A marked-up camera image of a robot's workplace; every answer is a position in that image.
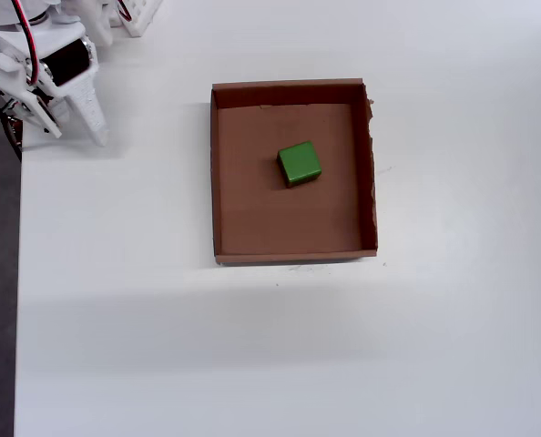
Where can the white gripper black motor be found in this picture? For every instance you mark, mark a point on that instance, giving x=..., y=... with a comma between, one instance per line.
x=68, y=63

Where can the green cube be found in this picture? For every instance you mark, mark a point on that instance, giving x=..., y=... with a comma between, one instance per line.
x=300, y=163

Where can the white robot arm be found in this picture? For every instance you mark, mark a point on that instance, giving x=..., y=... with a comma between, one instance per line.
x=47, y=11

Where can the brown cardboard box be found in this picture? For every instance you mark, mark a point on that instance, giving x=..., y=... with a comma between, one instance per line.
x=288, y=214

